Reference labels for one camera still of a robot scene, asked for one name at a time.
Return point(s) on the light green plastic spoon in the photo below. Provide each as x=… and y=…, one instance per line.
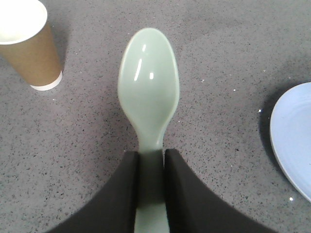
x=148, y=92

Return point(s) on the brown paper cup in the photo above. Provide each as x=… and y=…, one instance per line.
x=26, y=42

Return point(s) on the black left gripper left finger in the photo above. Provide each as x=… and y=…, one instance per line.
x=113, y=208

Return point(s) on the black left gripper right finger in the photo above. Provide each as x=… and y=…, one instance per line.
x=193, y=208

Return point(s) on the blue plate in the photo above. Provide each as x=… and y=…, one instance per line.
x=290, y=135

